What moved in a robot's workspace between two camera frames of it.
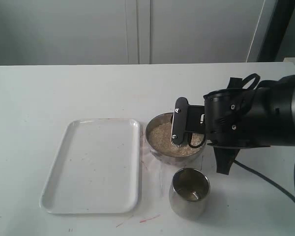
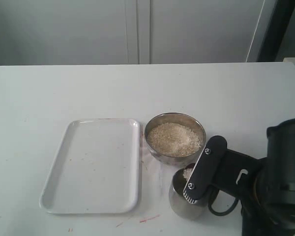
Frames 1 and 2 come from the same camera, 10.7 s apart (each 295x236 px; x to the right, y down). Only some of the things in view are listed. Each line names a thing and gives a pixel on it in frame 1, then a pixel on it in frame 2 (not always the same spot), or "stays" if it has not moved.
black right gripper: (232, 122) → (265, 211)
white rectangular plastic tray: (96, 169) stays
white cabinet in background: (34, 32) stays
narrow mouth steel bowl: (188, 192) stays
